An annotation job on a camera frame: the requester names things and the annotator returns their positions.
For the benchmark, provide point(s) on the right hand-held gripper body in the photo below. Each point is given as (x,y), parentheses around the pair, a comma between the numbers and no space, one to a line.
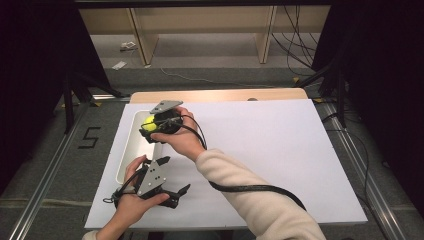
(168,120)

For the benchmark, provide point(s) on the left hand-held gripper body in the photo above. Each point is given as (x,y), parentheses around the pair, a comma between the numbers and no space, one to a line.
(151,180)

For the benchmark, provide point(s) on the yellow tennis ball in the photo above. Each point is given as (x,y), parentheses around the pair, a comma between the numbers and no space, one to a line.
(150,124)

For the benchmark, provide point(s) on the white plastic bin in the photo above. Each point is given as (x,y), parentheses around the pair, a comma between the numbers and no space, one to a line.
(133,156)

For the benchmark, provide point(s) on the person's right hand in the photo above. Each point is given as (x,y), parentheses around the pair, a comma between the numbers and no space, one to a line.
(181,140)

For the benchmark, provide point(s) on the person's left hand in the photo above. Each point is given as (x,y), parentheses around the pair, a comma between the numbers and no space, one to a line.
(133,210)

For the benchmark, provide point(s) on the white paper scrap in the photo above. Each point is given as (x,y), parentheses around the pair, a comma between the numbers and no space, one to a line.
(119,65)

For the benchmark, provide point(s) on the black metal stand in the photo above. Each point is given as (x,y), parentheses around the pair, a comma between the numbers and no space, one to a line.
(69,106)
(340,96)

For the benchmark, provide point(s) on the small white floor device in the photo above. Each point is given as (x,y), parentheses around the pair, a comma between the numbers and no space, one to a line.
(128,45)

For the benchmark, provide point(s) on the white table cover sheet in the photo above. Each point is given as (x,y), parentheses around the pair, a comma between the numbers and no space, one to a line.
(266,150)

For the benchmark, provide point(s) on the wooden shelf unit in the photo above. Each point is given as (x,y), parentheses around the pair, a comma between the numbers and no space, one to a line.
(203,20)

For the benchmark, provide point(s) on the black curtain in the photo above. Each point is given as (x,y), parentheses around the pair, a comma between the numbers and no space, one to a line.
(33,66)
(386,83)

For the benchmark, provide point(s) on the aluminium floor rail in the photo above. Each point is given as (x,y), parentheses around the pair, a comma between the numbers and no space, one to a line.
(363,173)
(40,193)

